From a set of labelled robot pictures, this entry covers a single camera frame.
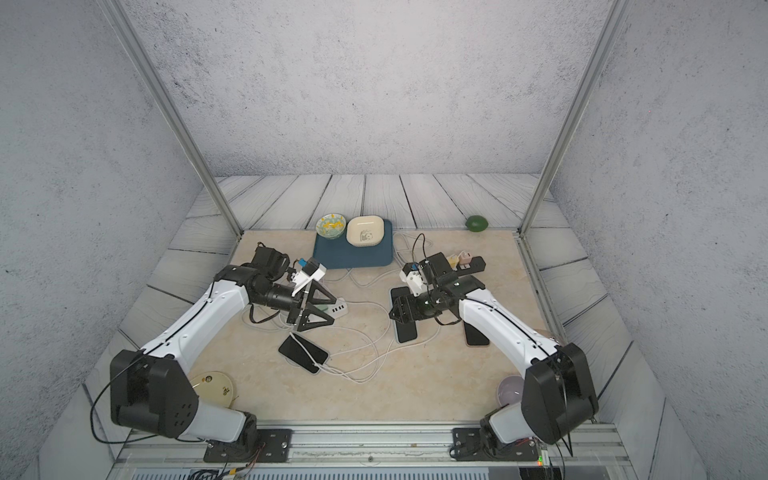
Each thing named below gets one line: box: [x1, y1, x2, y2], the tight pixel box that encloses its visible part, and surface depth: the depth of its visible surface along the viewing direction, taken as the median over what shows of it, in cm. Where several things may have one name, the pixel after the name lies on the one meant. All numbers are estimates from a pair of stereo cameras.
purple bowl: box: [497, 375, 524, 407], surface depth 81 cm
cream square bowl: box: [346, 215, 385, 247], surface depth 120 cm
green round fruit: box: [465, 215, 489, 233], surface depth 122 cm
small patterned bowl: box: [315, 213, 347, 240], surface depth 121 cm
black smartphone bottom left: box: [278, 334, 328, 373], surface depth 89 cm
